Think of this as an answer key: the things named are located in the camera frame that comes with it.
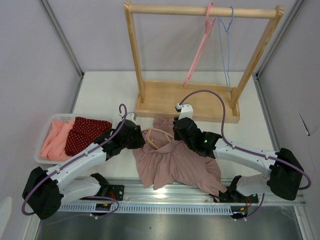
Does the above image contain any beige wooden hanger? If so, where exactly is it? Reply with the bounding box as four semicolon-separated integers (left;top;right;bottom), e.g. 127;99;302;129
142;128;174;150

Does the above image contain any dusty pink pleated skirt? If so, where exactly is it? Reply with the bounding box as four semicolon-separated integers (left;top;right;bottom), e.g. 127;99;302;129
132;115;227;196

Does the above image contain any red polka dot cloth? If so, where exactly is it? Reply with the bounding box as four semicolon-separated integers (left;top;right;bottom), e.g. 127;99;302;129
64;117;112;157

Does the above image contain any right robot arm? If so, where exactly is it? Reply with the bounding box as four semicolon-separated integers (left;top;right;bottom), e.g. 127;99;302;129
173;117;304;202

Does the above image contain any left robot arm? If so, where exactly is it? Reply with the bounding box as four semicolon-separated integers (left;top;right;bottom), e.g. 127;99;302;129
21;119;145;220

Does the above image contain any blue hanger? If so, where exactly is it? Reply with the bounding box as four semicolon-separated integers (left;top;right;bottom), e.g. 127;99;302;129
217;6;235;92

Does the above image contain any pink hanger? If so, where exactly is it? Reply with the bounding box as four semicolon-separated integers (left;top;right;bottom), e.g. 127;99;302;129
183;2;216;87

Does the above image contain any wooden clothes rack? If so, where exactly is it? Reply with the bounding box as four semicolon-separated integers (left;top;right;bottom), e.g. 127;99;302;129
124;0;285;124

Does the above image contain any white plastic basket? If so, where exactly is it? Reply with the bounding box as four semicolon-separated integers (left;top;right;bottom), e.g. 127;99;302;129
34;113;115;165

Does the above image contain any salmon orange cloth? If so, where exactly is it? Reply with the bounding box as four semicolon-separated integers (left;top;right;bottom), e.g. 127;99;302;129
39;119;75;162

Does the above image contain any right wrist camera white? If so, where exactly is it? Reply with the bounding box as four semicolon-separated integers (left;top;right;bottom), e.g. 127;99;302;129
174;103;194;121

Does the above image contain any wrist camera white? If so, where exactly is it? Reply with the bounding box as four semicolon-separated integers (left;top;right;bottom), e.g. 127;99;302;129
119;112;137;123
174;103;194;121

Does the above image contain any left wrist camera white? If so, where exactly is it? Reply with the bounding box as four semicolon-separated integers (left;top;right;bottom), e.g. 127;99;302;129
119;112;137;123

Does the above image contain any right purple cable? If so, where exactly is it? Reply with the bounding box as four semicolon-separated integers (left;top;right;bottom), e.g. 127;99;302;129
178;89;313;191

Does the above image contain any purple cable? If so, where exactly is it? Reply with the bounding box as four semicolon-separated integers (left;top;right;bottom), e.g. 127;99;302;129
178;89;313;191
21;103;128;221

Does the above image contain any aluminium mounting rail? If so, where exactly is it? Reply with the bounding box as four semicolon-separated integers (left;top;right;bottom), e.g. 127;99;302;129
59;176;306;206

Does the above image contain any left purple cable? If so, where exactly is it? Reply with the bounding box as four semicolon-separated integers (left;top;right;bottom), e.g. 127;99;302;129
21;103;128;221

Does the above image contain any white slotted cable duct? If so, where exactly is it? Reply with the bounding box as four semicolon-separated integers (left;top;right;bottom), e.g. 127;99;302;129
59;202;233;216

